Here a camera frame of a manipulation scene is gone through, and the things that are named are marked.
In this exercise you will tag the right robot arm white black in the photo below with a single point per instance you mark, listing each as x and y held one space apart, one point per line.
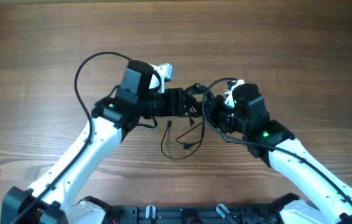
241 116

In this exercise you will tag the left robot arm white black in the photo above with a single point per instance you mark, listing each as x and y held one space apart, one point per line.
50 199

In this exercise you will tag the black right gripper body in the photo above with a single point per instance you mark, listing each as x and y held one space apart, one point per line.
216 114

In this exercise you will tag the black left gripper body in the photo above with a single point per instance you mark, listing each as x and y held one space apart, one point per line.
172 102

